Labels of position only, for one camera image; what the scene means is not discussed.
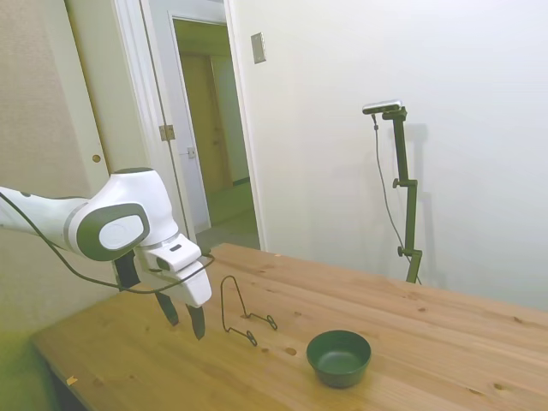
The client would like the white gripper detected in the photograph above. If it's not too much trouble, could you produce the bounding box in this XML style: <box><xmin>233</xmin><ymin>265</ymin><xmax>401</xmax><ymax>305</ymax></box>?
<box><xmin>139</xmin><ymin>255</ymin><xmax>213</xmax><ymax>342</ymax></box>

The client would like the dark green bowl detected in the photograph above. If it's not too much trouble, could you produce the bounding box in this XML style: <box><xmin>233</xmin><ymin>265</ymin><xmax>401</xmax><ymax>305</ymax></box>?
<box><xmin>306</xmin><ymin>329</ymin><xmax>372</xmax><ymax>390</ymax></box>

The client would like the brown wooden hallway door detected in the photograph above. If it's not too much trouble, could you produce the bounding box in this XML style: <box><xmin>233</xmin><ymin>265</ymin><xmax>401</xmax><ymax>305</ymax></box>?
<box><xmin>179</xmin><ymin>53</ymin><xmax>235</xmax><ymax>192</ymax></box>

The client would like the cream door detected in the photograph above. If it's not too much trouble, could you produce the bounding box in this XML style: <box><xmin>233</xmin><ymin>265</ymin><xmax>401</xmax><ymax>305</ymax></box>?
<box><xmin>63</xmin><ymin>0</ymin><xmax>129</xmax><ymax>183</ymax></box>

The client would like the black wire bowl stand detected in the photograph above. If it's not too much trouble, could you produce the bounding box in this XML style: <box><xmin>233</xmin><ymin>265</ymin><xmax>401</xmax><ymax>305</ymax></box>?
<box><xmin>219</xmin><ymin>275</ymin><xmax>279</xmax><ymax>347</ymax></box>

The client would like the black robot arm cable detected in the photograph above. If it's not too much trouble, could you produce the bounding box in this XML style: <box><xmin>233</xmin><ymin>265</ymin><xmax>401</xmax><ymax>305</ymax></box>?
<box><xmin>0</xmin><ymin>192</ymin><xmax>217</xmax><ymax>295</ymax></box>

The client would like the white door frame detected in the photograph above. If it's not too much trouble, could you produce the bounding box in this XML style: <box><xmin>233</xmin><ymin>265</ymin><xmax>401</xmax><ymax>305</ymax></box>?
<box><xmin>114</xmin><ymin>0</ymin><xmax>269</xmax><ymax>252</ymax></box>

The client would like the dark articulated camera stand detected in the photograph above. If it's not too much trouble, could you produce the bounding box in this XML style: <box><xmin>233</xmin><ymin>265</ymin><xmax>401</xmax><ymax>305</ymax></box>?
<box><xmin>380</xmin><ymin>107</ymin><xmax>424</xmax><ymax>284</ymax></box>

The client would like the grey wall switch plate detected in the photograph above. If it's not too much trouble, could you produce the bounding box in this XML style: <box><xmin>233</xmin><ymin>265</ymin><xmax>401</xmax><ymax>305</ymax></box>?
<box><xmin>250</xmin><ymin>32</ymin><xmax>267</xmax><ymax>65</ymax></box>

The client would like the silver camera on stand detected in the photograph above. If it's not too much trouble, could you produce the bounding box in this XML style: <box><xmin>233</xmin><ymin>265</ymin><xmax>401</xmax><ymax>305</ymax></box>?
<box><xmin>361</xmin><ymin>98</ymin><xmax>404</xmax><ymax>116</ymax></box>

